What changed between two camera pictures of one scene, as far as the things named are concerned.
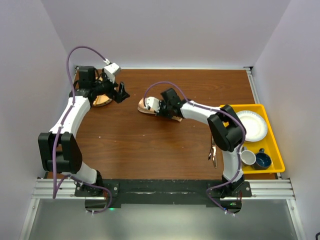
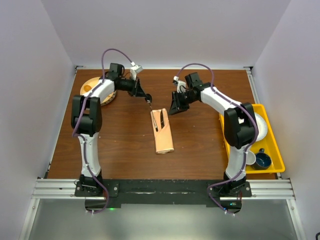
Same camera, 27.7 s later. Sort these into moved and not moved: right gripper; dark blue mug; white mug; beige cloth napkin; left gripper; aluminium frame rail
Moved: right gripper; beige cloth napkin; left gripper
Not moved: white mug; aluminium frame rail; dark blue mug
